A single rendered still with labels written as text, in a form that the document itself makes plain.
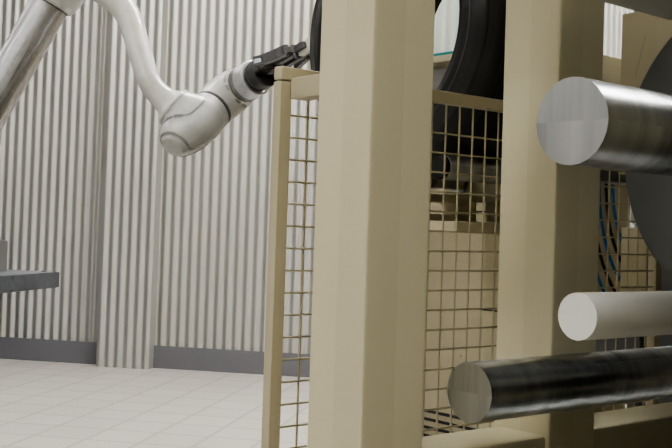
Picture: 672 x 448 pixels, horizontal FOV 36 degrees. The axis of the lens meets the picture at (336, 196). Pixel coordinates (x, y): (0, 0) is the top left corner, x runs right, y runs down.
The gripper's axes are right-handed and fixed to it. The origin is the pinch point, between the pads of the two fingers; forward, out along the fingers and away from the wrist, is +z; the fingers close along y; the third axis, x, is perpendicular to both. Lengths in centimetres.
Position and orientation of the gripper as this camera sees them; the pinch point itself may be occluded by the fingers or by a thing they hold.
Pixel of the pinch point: (309, 44)
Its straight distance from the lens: 237.8
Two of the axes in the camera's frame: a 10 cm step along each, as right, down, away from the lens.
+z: 6.3, -2.6, -7.3
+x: 1.3, 9.6, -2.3
